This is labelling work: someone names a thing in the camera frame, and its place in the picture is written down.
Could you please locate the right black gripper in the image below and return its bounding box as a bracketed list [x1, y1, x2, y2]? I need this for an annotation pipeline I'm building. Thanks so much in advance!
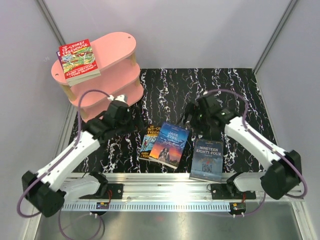
[176, 101, 211, 136]

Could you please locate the Jane Eyre blue book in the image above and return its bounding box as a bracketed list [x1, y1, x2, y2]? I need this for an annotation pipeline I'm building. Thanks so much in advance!
[149, 122, 189, 169]

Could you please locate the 13-Storey Treehouse red book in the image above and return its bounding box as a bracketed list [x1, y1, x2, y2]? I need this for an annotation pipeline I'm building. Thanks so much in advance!
[59, 39, 101, 86]

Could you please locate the purple paperback book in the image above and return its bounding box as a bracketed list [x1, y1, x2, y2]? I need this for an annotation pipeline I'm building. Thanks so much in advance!
[51, 50, 71, 86]

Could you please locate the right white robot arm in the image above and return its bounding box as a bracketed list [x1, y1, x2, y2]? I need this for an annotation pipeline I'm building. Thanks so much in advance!
[181, 92, 306, 200]

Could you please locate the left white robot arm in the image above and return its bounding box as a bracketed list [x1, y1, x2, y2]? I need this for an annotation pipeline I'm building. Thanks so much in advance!
[21, 100, 145, 218]

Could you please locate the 169-Storey Treehouse black book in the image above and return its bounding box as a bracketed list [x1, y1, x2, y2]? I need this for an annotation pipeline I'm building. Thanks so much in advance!
[138, 125, 161, 160]

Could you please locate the black marble table mat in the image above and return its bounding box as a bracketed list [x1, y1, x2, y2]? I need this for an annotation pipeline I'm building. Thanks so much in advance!
[74, 68, 275, 173]

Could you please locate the Nineteen Eighty-Four blue book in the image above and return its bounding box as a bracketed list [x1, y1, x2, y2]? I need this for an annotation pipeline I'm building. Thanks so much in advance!
[189, 139, 224, 183]

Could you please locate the pink three-tier shelf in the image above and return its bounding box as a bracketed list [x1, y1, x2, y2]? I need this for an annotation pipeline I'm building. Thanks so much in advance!
[56, 32, 144, 122]

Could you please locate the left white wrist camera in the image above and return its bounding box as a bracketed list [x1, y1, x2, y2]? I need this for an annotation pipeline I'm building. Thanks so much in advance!
[107, 94, 128, 105]

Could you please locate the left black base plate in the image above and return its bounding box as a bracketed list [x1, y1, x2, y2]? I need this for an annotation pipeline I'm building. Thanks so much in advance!
[80, 183, 124, 200]

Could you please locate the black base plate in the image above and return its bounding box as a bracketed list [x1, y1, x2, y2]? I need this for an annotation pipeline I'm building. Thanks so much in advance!
[80, 183, 124, 200]
[209, 183, 257, 200]

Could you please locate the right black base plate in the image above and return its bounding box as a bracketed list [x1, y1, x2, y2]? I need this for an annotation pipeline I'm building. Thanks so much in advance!
[209, 183, 257, 200]

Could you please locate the aluminium rail frame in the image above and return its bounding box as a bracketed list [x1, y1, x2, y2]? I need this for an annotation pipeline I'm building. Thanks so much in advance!
[23, 99, 312, 240]

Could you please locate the slotted white cable duct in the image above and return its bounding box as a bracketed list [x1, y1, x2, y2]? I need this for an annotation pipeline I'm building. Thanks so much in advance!
[62, 201, 231, 212]

